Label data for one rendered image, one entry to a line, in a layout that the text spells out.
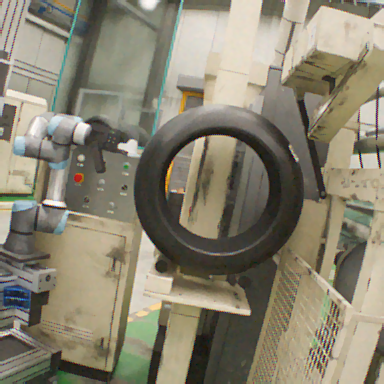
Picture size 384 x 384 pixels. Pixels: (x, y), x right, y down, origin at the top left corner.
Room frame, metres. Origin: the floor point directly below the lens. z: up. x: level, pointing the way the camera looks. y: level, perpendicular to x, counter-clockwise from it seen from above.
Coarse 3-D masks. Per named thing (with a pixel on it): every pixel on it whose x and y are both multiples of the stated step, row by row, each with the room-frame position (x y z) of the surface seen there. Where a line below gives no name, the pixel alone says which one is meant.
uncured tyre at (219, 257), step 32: (160, 128) 1.50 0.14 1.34; (192, 128) 1.44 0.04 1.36; (224, 128) 1.44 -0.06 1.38; (256, 128) 1.44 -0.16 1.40; (160, 160) 1.44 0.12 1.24; (288, 160) 1.44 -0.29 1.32; (160, 192) 1.72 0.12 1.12; (288, 192) 1.44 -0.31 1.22; (160, 224) 1.44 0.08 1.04; (256, 224) 1.72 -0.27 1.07; (288, 224) 1.44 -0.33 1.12; (192, 256) 1.44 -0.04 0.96; (224, 256) 1.44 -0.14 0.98; (256, 256) 1.44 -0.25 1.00
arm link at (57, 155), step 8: (48, 144) 1.56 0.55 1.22; (56, 144) 1.55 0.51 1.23; (40, 152) 1.55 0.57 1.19; (48, 152) 1.56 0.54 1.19; (56, 152) 1.56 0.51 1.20; (64, 152) 1.57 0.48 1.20; (48, 160) 1.58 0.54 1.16; (56, 160) 1.57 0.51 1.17; (64, 160) 1.59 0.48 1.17; (56, 168) 1.59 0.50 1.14; (64, 168) 1.61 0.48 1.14
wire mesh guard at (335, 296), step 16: (272, 288) 1.83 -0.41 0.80; (320, 288) 1.21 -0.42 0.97; (272, 304) 1.78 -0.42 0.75; (304, 304) 1.33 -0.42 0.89; (320, 304) 1.18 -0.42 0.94; (272, 320) 1.72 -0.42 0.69; (320, 336) 1.09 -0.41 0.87; (256, 352) 1.83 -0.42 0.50; (304, 352) 1.18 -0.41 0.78; (336, 352) 0.95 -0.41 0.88; (256, 368) 1.75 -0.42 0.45; (272, 368) 1.50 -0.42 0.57; (288, 368) 1.30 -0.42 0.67
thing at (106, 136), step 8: (96, 128) 1.55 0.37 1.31; (104, 128) 1.55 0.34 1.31; (112, 128) 1.53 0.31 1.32; (88, 136) 1.53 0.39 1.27; (96, 136) 1.55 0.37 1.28; (104, 136) 1.53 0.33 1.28; (112, 136) 1.54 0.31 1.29; (120, 136) 1.57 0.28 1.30; (88, 144) 1.56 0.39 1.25; (104, 144) 1.53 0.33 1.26; (112, 144) 1.54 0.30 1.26
